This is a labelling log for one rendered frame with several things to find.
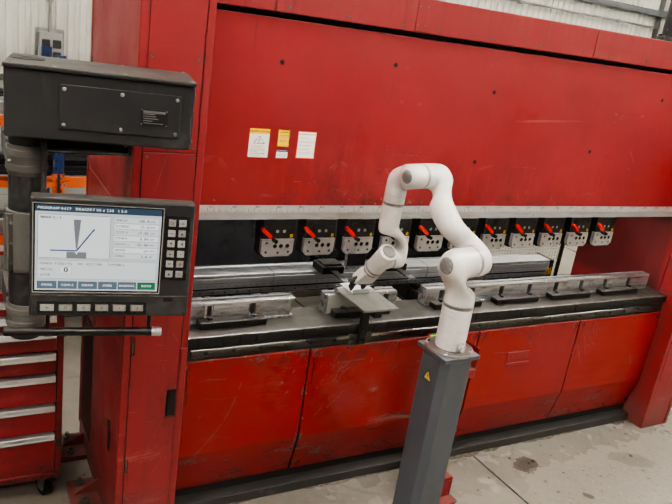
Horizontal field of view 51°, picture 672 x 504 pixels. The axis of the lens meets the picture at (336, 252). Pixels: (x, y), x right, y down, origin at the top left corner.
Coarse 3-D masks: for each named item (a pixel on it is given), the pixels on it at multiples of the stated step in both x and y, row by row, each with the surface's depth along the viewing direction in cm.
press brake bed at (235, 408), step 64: (512, 320) 371; (576, 320) 397; (640, 320) 425; (192, 384) 293; (256, 384) 309; (320, 384) 325; (384, 384) 344; (512, 384) 389; (576, 384) 417; (192, 448) 304; (256, 448) 322; (320, 448) 343; (384, 448) 366
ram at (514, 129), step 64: (256, 64) 270; (320, 64) 282; (384, 64) 296; (448, 64) 311; (512, 64) 327; (576, 64) 345; (320, 128) 292; (384, 128) 307; (448, 128) 323; (512, 128) 340; (576, 128) 360; (640, 128) 382; (256, 192) 289; (320, 192) 303; (384, 192) 318; (512, 192) 355; (576, 192) 376; (640, 192) 401
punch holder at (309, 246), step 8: (304, 224) 306; (312, 224) 306; (320, 224) 308; (328, 224) 310; (336, 224) 312; (304, 232) 307; (320, 232) 309; (328, 232) 311; (296, 240) 315; (304, 240) 307; (312, 240) 309; (328, 240) 313; (296, 248) 315; (304, 248) 308; (312, 248) 310; (320, 248) 312; (328, 248) 314
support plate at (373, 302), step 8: (336, 288) 326; (344, 288) 327; (368, 288) 332; (344, 296) 320; (352, 296) 319; (360, 296) 321; (368, 296) 322; (376, 296) 324; (360, 304) 312; (368, 304) 313; (376, 304) 315; (384, 304) 316; (392, 304) 317; (368, 312) 307
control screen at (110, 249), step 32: (64, 224) 198; (96, 224) 201; (128, 224) 204; (160, 224) 206; (64, 256) 201; (96, 256) 204; (128, 256) 207; (64, 288) 204; (96, 288) 207; (128, 288) 210
